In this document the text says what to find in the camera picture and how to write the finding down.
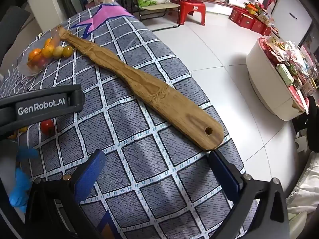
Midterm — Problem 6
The clear plastic bag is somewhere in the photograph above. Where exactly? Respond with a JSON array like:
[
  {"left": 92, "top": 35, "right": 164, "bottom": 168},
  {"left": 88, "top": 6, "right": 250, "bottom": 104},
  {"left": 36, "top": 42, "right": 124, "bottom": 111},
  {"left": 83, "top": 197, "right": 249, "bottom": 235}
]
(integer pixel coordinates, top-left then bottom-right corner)
[{"left": 19, "top": 28, "right": 75, "bottom": 76}]

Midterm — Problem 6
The red cherry tomato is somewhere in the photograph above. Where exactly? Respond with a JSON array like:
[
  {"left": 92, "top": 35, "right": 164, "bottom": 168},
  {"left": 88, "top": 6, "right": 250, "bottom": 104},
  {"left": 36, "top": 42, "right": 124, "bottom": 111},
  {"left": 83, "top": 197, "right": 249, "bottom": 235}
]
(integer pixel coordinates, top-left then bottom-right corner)
[{"left": 40, "top": 119, "right": 55, "bottom": 135}]

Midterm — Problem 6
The white round display stand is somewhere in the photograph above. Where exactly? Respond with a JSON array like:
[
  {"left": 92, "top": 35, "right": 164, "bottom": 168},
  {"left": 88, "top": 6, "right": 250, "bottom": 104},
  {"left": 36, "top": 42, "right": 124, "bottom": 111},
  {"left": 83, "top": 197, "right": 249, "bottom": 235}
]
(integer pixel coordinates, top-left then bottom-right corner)
[{"left": 246, "top": 37, "right": 299, "bottom": 121}]

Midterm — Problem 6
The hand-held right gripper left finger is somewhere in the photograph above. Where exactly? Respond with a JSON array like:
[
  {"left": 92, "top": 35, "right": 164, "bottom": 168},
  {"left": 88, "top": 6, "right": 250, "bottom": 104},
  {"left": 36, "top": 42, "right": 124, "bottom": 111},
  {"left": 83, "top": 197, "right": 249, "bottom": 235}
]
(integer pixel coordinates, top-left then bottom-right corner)
[{"left": 24, "top": 149, "right": 107, "bottom": 239}]

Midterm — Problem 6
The pile of snack packets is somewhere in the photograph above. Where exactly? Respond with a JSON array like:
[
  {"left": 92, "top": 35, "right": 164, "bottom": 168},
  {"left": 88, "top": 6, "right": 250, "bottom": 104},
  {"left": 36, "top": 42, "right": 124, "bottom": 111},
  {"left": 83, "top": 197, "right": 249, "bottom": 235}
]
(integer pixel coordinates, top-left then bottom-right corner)
[{"left": 259, "top": 36, "right": 319, "bottom": 97}]

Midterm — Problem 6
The person's left hand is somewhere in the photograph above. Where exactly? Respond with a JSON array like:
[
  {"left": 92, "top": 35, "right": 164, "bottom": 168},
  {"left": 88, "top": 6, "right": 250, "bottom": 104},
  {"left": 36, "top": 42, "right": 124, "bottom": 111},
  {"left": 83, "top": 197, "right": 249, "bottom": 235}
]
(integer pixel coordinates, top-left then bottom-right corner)
[{"left": 9, "top": 147, "right": 39, "bottom": 213}]

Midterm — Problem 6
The person's white clothing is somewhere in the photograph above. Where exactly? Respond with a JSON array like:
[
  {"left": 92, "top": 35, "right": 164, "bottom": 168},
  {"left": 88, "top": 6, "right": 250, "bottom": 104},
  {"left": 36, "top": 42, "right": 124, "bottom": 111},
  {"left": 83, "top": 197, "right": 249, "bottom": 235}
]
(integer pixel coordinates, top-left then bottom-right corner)
[{"left": 287, "top": 152, "right": 319, "bottom": 239}]

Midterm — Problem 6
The red plastic stool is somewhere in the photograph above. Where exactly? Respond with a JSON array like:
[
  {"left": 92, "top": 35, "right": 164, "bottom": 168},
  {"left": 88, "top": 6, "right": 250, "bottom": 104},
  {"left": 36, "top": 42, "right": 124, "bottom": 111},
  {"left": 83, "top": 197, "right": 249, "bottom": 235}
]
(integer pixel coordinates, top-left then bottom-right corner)
[{"left": 178, "top": 0, "right": 206, "bottom": 26}]

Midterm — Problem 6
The grey chair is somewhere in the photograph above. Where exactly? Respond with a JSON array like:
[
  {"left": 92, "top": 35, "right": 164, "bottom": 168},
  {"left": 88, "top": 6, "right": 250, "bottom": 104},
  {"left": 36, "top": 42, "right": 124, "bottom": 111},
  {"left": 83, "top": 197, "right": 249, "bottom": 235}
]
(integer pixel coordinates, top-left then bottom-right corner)
[{"left": 0, "top": 6, "right": 32, "bottom": 65}]

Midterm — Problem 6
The beige folding bench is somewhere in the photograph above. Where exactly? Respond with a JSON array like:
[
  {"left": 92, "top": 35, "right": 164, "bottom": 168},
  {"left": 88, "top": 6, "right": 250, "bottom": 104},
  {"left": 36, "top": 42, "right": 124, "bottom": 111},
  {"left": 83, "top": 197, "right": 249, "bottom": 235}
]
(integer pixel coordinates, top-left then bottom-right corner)
[{"left": 136, "top": 1, "right": 181, "bottom": 22}]

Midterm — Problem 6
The long wooden tray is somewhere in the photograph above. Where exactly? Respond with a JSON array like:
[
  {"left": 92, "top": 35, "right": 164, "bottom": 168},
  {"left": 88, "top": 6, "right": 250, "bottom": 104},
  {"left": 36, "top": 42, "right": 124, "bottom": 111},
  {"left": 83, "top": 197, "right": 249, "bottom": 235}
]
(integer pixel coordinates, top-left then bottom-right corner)
[{"left": 57, "top": 25, "right": 225, "bottom": 152}]

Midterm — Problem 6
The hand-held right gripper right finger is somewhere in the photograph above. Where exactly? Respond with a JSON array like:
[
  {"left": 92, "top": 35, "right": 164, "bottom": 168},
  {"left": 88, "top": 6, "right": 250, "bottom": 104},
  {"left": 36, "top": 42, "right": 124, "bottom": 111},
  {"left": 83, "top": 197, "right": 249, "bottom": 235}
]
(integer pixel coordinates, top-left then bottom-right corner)
[{"left": 209, "top": 149, "right": 291, "bottom": 239}]

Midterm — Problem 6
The pile of packaged goods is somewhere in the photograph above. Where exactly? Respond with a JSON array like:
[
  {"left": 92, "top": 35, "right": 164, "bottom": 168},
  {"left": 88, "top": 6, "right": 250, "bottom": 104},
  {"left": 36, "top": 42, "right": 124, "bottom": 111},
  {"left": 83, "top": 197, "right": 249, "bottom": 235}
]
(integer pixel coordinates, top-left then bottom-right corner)
[{"left": 243, "top": 1, "right": 275, "bottom": 26}]

